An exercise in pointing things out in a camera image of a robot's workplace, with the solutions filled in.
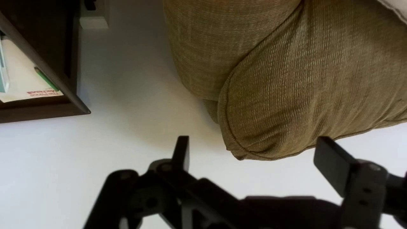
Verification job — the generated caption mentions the white paper sheet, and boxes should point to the white paper sheet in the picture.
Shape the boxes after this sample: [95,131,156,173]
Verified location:
[0,35,65,104]

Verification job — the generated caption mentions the olive green fabric sofa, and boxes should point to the olive green fabric sofa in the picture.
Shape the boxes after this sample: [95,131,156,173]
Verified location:
[163,0,407,161]

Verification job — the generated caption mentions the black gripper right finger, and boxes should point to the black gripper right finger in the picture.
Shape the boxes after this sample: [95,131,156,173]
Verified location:
[314,136,407,229]

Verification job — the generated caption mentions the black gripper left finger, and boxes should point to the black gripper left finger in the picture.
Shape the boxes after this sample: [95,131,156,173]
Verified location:
[81,134,239,229]

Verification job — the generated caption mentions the dark wooden side table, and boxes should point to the dark wooden side table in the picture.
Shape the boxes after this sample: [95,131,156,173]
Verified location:
[0,0,93,124]

